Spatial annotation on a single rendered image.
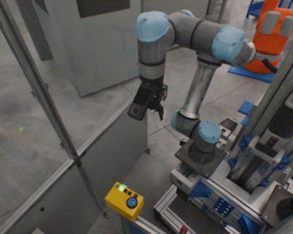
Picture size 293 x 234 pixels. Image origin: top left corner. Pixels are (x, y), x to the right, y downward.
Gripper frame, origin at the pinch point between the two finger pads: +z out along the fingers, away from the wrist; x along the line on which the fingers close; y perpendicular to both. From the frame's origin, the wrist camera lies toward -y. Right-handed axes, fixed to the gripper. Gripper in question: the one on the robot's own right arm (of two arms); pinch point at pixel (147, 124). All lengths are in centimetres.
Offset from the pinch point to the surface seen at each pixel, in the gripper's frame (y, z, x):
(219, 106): 207, 148, -12
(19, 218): -45, 49, 45
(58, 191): -25, 60, 46
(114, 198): -17.1, 40.7, 8.3
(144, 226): -15, 62, -7
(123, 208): -18.6, 40.7, 2.1
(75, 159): -8, 48, 45
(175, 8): 343, 62, 132
